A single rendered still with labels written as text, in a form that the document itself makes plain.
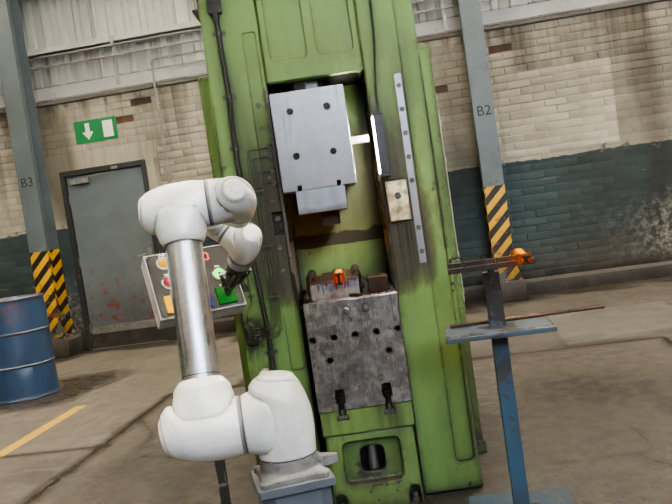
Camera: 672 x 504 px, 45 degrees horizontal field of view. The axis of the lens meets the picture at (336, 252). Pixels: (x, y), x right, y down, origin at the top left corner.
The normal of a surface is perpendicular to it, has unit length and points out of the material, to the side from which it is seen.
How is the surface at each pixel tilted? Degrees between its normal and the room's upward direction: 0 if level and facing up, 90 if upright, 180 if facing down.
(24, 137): 90
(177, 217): 78
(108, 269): 90
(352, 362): 90
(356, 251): 90
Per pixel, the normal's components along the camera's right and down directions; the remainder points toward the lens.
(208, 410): 0.12, -0.34
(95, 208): -0.13, 0.07
